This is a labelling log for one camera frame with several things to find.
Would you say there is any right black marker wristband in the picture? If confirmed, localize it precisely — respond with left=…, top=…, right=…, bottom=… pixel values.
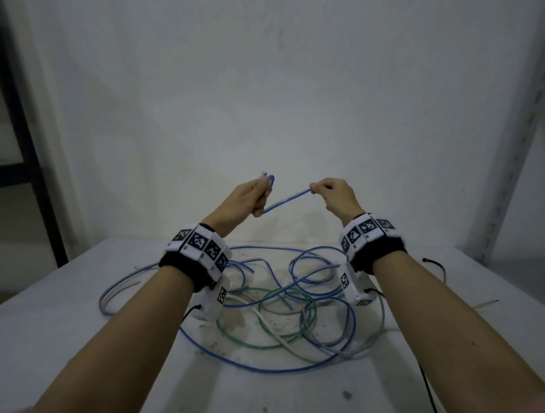
left=339, top=212, right=408, bottom=276

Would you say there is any black marker wristband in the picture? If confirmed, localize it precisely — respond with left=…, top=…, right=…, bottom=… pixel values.
left=339, top=212, right=408, bottom=276
left=158, top=222, right=234, bottom=294

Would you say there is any black metal frame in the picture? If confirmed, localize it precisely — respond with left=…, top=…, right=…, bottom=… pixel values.
left=0, top=16, right=70, bottom=269

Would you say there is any white perforated shelf upright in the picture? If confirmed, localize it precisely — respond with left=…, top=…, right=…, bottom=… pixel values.
left=453, top=25, right=545, bottom=264

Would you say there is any person's right hand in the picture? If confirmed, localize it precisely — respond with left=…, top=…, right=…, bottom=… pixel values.
left=309, top=178, right=367, bottom=227

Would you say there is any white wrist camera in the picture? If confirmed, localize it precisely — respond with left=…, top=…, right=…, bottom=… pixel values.
left=194, top=274, right=233, bottom=322
left=338, top=262, right=386, bottom=308

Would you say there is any person's left forearm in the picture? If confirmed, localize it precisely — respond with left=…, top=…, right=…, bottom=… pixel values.
left=32, top=268, right=201, bottom=413

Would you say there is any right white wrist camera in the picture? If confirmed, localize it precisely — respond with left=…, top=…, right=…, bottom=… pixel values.
left=338, top=262, right=386, bottom=308

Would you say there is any person's right forearm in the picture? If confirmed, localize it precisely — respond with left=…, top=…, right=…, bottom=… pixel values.
left=370, top=251, right=545, bottom=413

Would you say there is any person's left hand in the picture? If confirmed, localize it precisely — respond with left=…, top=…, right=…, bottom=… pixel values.
left=200, top=176, right=275, bottom=238

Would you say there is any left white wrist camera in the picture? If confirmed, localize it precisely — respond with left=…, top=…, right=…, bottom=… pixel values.
left=194, top=274, right=233, bottom=322

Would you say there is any white tube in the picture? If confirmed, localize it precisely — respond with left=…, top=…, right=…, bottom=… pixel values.
left=100, top=272, right=386, bottom=365

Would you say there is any blue tube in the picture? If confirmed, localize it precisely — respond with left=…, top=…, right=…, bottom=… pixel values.
left=254, top=171, right=314, bottom=216

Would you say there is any long black cable tie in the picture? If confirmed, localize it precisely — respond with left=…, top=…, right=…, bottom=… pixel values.
left=421, top=256, right=447, bottom=284

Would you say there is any left black marker wristband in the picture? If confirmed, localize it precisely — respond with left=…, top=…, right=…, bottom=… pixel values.
left=158, top=222, right=234, bottom=294

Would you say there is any right black camera cord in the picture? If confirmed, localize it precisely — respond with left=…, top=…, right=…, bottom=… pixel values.
left=366, top=288, right=437, bottom=413

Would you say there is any green tube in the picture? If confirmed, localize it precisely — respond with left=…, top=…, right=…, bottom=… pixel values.
left=216, top=287, right=318, bottom=352

